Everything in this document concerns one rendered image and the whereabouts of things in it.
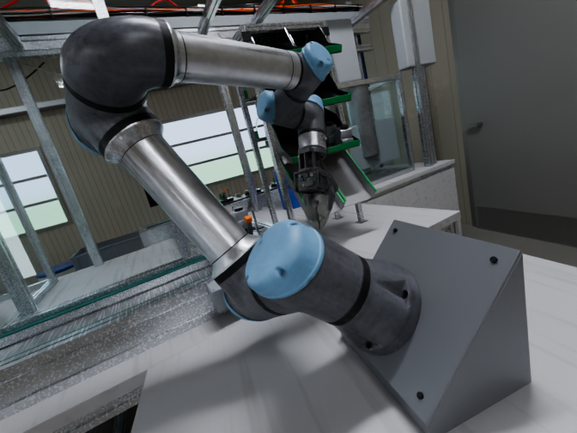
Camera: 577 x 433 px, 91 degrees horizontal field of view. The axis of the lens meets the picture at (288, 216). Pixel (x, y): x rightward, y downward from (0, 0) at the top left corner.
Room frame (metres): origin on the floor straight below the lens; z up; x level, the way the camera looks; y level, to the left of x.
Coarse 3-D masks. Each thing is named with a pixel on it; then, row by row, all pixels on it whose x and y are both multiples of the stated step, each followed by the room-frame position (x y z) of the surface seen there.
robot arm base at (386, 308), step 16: (368, 272) 0.38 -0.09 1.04; (384, 272) 0.39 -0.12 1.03; (400, 272) 0.40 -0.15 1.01; (368, 288) 0.36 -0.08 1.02; (384, 288) 0.38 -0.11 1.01; (400, 288) 0.38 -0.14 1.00; (416, 288) 0.39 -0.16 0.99; (368, 304) 0.36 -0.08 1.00; (384, 304) 0.36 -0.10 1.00; (400, 304) 0.36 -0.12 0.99; (416, 304) 0.37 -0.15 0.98; (336, 320) 0.36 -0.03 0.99; (352, 320) 0.36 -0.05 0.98; (368, 320) 0.36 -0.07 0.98; (384, 320) 0.35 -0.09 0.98; (400, 320) 0.35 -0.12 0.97; (416, 320) 0.36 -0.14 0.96; (352, 336) 0.38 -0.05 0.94; (368, 336) 0.36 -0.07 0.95; (384, 336) 0.35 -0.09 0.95; (400, 336) 0.35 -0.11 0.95; (368, 352) 0.38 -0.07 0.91; (384, 352) 0.36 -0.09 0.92
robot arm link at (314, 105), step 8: (312, 96) 0.81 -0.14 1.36; (304, 104) 0.79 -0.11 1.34; (312, 104) 0.80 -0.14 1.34; (320, 104) 0.82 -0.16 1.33; (312, 112) 0.79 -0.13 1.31; (320, 112) 0.81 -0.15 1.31; (304, 120) 0.78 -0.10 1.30; (312, 120) 0.79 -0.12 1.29; (320, 120) 0.80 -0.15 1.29; (304, 128) 0.79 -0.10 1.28; (312, 128) 0.78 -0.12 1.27; (320, 128) 0.79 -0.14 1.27
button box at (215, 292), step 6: (210, 282) 0.70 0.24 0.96; (210, 288) 0.66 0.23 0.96; (216, 288) 0.65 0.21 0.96; (210, 294) 0.67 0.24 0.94; (216, 294) 0.64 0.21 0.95; (222, 294) 0.65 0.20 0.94; (216, 300) 0.64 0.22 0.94; (222, 300) 0.64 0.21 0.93; (216, 306) 0.64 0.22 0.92; (222, 306) 0.64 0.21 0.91
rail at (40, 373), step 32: (192, 288) 0.69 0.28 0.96; (128, 320) 0.62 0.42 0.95; (160, 320) 0.65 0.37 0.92; (192, 320) 0.67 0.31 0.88; (32, 352) 0.57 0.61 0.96; (64, 352) 0.57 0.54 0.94; (96, 352) 0.59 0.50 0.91; (128, 352) 0.61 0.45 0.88; (0, 384) 0.52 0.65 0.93; (32, 384) 0.54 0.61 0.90; (64, 384) 0.56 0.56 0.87; (0, 416) 0.51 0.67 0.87
